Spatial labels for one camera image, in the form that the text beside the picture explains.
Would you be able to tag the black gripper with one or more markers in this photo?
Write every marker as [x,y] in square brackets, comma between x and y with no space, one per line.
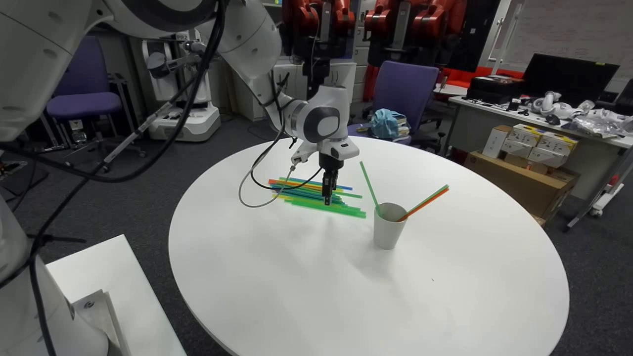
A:
[331,163]

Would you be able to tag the green straw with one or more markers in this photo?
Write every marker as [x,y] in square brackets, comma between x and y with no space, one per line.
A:
[343,211]
[368,185]
[309,201]
[348,195]

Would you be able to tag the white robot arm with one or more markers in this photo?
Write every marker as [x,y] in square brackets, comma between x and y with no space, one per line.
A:
[40,53]

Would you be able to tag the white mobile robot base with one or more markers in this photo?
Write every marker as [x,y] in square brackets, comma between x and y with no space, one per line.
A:
[184,112]

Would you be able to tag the blue straw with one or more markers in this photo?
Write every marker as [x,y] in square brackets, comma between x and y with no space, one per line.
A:
[307,181]

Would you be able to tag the orange straw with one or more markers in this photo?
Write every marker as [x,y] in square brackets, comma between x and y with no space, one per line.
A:
[287,183]
[426,203]

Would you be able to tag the white paper cup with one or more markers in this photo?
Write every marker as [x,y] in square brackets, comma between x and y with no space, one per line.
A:
[388,229]

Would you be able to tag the blue crumpled cloth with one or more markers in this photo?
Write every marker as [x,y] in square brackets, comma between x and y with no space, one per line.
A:
[388,124]

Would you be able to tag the purple office chair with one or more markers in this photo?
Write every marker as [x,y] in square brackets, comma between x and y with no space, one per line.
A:
[81,100]
[404,90]

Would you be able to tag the red robot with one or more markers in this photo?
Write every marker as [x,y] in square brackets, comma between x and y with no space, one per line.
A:
[388,23]

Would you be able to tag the brown cardboard box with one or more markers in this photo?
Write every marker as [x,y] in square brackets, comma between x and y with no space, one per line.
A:
[521,185]

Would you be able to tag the white printed boxes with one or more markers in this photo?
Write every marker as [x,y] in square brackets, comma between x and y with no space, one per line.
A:
[534,146]

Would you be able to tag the grey office desk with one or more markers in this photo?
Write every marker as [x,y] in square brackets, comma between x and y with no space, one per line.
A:
[560,142]

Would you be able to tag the white clutter pile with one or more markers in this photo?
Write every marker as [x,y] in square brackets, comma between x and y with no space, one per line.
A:
[580,116]

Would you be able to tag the black computer monitor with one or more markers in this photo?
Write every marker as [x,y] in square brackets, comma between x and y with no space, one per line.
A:
[570,76]

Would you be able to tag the white pedestal box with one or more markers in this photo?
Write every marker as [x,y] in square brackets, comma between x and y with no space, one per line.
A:
[111,298]

